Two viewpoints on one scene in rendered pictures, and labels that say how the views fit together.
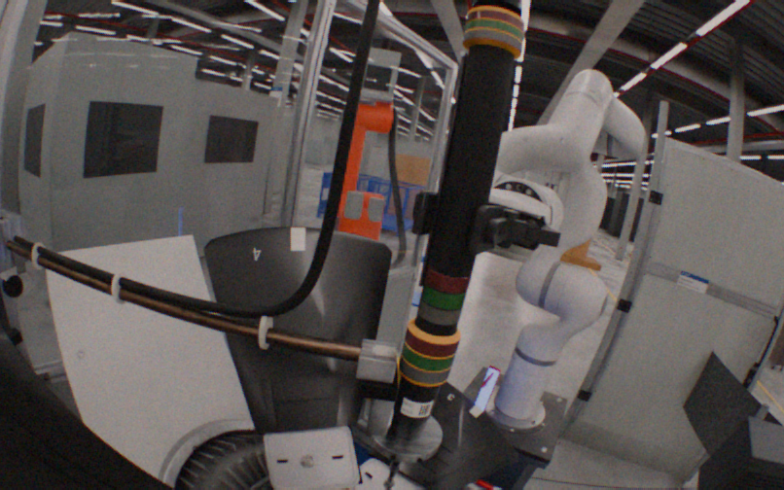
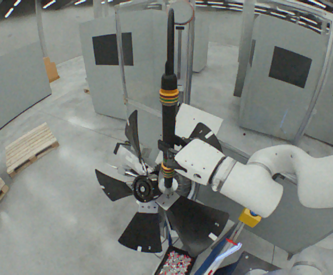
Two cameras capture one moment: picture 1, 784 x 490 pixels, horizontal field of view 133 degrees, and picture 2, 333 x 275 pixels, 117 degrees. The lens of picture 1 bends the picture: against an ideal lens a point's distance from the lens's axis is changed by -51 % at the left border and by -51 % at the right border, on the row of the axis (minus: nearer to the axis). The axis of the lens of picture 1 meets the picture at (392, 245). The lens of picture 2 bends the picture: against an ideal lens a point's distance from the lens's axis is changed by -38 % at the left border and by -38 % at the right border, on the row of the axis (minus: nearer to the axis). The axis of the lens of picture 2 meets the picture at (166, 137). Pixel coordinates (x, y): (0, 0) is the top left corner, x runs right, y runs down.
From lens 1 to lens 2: 0.54 m
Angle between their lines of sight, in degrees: 87
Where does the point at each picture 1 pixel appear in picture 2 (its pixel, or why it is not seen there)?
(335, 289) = not seen: hidden behind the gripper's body
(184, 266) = (214, 126)
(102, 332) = (183, 126)
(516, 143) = (287, 154)
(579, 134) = (309, 178)
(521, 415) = not seen: outside the picture
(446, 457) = (182, 217)
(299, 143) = (310, 106)
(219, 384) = not seen: hidden behind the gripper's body
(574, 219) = not seen: outside the picture
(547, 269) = (309, 259)
